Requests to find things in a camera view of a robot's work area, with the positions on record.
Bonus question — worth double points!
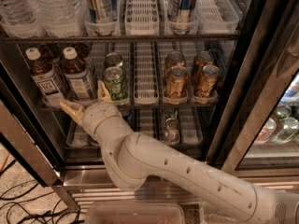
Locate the front green soda can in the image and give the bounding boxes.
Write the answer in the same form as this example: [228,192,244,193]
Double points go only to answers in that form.
[104,66,128,101]

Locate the open fridge door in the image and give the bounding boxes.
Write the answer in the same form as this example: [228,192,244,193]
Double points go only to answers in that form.
[0,59,80,211]

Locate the clear water bottle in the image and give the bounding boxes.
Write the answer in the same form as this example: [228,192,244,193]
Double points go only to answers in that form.
[0,0,44,38]
[37,0,81,38]

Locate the right tall blue can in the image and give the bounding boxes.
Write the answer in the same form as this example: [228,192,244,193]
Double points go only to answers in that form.
[167,0,197,35]

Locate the rear right blue can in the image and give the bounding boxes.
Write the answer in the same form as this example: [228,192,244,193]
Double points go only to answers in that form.
[121,110,133,124]

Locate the rear silver can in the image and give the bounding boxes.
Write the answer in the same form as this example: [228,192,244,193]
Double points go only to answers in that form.
[162,107,178,120]

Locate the top wire shelf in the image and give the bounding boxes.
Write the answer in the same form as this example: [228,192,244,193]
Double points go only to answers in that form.
[0,34,239,44]

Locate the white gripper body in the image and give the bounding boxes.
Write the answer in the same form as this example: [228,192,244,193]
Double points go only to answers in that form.
[82,102,123,138]

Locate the right clear plastic bin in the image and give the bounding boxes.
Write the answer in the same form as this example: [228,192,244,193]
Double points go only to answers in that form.
[199,202,244,224]

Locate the rear left orange can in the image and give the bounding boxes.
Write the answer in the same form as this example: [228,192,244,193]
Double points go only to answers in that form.
[164,50,186,71]

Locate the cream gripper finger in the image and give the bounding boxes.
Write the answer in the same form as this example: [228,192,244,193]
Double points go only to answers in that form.
[97,80,112,102]
[60,101,85,126]

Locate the empty white tray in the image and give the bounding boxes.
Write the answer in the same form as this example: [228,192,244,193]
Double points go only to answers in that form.
[124,0,159,35]
[134,43,159,105]

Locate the rear right orange can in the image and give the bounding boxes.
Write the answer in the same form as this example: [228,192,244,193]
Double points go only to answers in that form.
[191,50,214,83]

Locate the empty white middle tray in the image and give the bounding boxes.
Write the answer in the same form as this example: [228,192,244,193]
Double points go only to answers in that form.
[134,43,159,105]

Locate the left clear water bottle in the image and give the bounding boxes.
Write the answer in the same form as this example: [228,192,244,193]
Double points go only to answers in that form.
[0,0,44,38]

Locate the right clear water bottle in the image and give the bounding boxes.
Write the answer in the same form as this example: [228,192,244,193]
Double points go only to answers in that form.
[37,0,81,38]

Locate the red white can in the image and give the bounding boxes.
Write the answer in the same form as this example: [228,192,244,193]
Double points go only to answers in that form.
[255,119,277,144]

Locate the front left orange can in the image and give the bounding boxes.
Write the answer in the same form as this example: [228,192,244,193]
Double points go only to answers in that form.
[164,65,189,99]

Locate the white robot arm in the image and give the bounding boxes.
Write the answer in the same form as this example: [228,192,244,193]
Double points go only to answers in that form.
[60,89,299,224]

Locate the green can right fridge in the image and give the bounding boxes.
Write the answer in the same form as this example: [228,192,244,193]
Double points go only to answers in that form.
[272,117,299,144]

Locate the silver can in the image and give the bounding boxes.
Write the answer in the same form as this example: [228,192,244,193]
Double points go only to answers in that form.
[162,107,178,120]
[163,118,179,145]

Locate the orange can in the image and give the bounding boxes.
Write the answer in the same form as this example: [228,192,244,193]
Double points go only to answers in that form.
[164,50,186,71]
[191,50,214,83]
[164,65,189,99]
[193,65,221,98]

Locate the front silver can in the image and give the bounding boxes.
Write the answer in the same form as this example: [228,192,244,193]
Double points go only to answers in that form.
[163,118,179,145]

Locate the middle wire shelf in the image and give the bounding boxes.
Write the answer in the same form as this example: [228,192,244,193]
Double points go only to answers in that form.
[40,103,216,111]

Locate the tall blue can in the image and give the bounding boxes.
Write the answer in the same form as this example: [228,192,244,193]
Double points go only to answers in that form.
[167,0,197,35]
[84,0,118,36]

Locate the front right orange can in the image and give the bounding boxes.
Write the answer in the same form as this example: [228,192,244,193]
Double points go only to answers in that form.
[193,65,221,98]

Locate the tea bottle blue label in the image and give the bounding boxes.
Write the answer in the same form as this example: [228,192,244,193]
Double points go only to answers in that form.
[63,47,96,100]

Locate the left tall blue can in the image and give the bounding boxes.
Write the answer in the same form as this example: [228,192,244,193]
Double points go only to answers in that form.
[84,0,118,36]

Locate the black floor cables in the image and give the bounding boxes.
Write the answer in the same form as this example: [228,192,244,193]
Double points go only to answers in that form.
[0,159,86,224]

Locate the empty white top tray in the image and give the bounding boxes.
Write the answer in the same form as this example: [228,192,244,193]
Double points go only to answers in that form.
[124,0,159,35]

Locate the tea bottle white label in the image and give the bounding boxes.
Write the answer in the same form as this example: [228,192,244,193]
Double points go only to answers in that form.
[25,48,67,107]

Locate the wire shelf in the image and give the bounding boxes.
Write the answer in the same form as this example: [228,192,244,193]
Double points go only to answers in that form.
[0,34,239,44]
[40,103,216,111]

